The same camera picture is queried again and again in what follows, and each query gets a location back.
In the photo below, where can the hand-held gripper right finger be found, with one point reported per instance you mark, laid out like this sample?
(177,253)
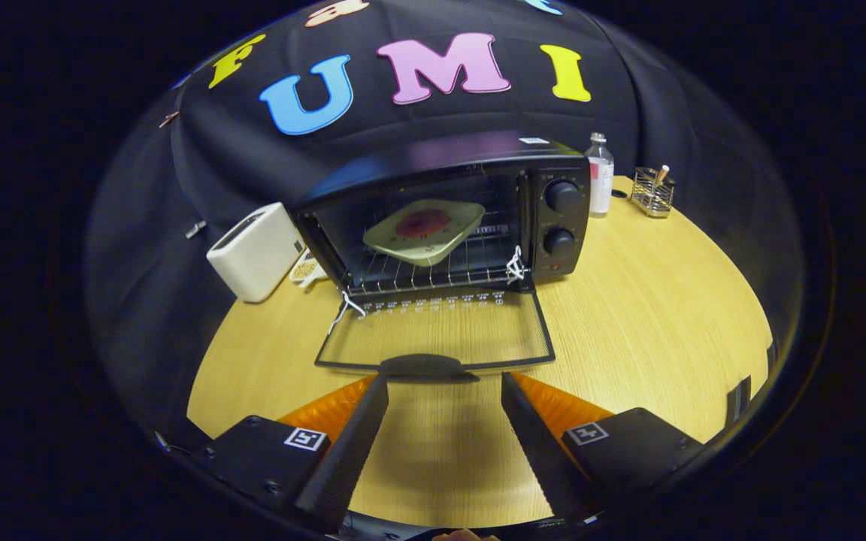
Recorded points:
(538,451)

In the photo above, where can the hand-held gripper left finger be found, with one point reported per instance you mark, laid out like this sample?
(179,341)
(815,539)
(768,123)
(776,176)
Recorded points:
(346,451)

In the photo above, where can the cream square plate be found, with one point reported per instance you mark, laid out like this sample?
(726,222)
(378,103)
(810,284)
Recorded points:
(433,249)

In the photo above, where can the black toaster oven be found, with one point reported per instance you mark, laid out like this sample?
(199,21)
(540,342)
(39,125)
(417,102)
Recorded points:
(538,218)

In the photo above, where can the pink round food slice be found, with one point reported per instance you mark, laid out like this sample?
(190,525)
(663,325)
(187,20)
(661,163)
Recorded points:
(423,223)

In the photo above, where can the white bread toaster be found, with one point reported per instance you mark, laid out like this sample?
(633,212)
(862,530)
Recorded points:
(252,255)

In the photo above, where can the small dish of grains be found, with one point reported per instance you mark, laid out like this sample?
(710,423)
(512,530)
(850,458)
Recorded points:
(305,269)

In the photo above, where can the black chair armrest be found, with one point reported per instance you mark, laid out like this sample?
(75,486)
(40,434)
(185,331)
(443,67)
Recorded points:
(738,398)
(772,355)

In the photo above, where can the silver cloth clip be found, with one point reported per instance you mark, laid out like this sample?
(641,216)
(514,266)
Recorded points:
(195,229)

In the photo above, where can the clear plastic bottle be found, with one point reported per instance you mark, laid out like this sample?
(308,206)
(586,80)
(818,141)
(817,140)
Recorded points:
(600,188)

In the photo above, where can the small stick in basket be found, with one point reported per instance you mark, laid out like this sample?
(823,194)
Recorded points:
(661,174)

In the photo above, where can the black backdrop cloth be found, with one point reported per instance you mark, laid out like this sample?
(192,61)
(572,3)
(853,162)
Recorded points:
(628,90)

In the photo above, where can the pink cloth clip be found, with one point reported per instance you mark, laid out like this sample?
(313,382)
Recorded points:
(169,119)

